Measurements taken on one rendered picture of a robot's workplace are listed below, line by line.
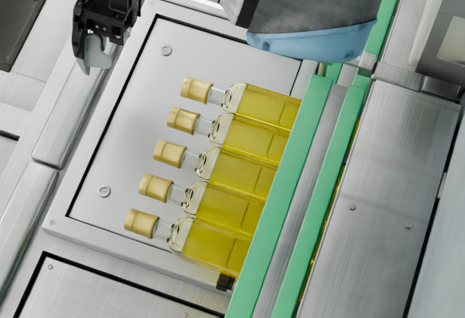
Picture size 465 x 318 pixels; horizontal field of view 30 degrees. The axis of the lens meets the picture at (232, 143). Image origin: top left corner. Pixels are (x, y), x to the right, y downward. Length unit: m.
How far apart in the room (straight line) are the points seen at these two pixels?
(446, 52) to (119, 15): 0.47
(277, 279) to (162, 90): 0.51
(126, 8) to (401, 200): 0.48
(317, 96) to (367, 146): 0.11
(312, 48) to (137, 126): 0.72
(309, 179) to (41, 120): 0.57
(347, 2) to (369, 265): 0.41
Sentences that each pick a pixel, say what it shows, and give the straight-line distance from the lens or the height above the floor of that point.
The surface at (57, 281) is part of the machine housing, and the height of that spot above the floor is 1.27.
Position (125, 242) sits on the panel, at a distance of 1.42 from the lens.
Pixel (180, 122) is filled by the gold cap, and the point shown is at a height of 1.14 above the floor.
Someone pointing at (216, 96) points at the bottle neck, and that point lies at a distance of 1.35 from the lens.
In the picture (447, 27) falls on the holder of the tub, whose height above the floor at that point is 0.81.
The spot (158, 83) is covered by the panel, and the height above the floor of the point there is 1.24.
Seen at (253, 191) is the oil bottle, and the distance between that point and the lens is 1.27.
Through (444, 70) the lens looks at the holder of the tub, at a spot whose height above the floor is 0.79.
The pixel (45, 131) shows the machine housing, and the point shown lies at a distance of 1.52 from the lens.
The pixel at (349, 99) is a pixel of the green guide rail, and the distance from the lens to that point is 1.22.
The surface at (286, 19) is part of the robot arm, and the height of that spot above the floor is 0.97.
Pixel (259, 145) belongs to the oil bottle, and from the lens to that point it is 1.30.
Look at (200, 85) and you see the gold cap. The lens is 1.36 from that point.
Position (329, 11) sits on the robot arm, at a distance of 0.82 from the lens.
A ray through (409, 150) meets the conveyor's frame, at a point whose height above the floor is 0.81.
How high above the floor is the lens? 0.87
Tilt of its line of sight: 8 degrees up
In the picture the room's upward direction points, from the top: 72 degrees counter-clockwise
